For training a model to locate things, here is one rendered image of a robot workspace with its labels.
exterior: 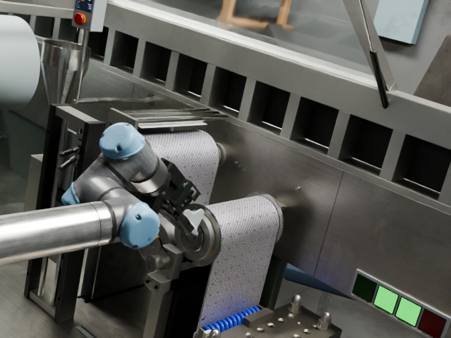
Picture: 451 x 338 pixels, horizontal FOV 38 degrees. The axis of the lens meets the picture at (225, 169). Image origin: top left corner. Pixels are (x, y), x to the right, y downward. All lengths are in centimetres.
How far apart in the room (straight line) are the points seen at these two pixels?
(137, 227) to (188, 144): 63
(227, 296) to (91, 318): 40
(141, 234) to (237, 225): 46
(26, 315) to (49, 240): 76
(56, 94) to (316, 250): 89
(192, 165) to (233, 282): 32
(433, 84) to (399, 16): 130
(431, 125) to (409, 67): 570
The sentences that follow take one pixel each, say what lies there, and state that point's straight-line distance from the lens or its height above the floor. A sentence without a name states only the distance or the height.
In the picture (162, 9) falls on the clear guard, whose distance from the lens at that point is 203.
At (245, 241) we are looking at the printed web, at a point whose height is 124.
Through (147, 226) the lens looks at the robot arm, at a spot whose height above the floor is 141.
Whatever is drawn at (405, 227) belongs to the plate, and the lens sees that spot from 157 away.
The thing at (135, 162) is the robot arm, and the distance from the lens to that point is 123.
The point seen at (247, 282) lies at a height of 112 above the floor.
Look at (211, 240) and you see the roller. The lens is 147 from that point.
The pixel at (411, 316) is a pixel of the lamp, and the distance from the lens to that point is 161.
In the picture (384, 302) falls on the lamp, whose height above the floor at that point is 118.
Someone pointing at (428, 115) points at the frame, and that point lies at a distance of 153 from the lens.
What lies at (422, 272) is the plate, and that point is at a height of 129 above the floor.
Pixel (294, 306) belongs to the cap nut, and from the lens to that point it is 176.
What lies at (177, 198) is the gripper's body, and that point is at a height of 138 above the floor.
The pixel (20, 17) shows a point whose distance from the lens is 221.
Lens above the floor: 185
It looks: 17 degrees down
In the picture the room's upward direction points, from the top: 13 degrees clockwise
